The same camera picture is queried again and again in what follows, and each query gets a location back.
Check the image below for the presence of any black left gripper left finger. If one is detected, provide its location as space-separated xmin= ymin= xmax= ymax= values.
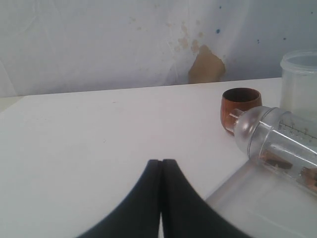
xmin=79 ymin=160 xmax=162 ymax=238

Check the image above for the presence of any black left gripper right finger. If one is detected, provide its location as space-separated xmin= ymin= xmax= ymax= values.
xmin=161 ymin=159 xmax=244 ymax=238

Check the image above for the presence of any brown wooden cup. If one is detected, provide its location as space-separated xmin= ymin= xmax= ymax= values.
xmin=220 ymin=87 xmax=262 ymax=135

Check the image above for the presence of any clear plastic shaker body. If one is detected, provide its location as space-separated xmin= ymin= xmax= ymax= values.
xmin=253 ymin=113 xmax=317 ymax=193

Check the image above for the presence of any clear plastic shaker lid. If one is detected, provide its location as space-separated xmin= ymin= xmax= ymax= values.
xmin=233 ymin=106 xmax=291 ymax=160

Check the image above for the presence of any white rectangular tray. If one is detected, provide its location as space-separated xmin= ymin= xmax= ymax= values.
xmin=206 ymin=162 xmax=317 ymax=238

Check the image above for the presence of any reddish brown cube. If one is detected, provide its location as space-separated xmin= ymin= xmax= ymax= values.
xmin=264 ymin=154 xmax=293 ymax=170
xmin=301 ymin=167 xmax=317 ymax=192

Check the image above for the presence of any translucent plastic container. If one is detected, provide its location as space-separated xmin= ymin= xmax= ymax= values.
xmin=280 ymin=49 xmax=317 ymax=121

